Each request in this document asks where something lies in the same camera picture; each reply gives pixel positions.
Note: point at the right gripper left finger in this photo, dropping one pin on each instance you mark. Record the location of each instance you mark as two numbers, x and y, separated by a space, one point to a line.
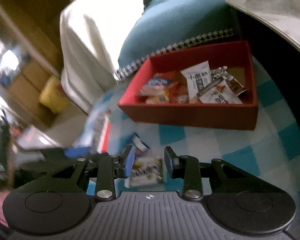
113 167

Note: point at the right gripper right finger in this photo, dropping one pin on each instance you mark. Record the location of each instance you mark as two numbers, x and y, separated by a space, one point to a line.
187 168

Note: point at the large light blue snack bag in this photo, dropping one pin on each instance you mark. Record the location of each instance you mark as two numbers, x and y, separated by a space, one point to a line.
95 135

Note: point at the blue sausage snack packet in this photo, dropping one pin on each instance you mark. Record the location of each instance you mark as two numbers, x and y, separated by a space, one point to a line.
139 145

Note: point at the white green snack packet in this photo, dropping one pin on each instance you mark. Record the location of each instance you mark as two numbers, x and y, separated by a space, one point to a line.
146 171

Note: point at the white grey snack packet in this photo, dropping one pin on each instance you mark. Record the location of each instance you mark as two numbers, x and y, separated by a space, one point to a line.
220 93

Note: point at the red orange snack bag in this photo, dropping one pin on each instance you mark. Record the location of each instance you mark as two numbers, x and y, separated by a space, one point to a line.
169 87

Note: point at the white spicy strip snack packet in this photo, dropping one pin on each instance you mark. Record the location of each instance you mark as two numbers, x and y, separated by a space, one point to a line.
197 77

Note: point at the yellow object on floor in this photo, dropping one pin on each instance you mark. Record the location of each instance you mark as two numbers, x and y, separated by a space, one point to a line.
53 96

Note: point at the red cardboard box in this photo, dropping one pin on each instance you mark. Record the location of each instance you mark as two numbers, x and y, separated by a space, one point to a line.
235 55

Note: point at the blue checkered cloth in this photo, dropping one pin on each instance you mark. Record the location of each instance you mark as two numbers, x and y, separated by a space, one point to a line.
271 151

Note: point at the clear brown wrapped snack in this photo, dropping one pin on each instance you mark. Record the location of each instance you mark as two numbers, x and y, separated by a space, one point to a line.
236 87

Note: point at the wooden cabinet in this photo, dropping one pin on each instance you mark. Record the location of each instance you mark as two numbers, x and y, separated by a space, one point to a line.
30 54

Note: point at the white blanket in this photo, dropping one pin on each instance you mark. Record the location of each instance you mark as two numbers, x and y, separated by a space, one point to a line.
92 35

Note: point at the teal sofa seat cushion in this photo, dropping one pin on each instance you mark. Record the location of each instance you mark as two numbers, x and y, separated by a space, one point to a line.
170 25

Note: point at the grey curved coffee table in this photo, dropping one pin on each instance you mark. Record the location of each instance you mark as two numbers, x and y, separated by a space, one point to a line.
282 16

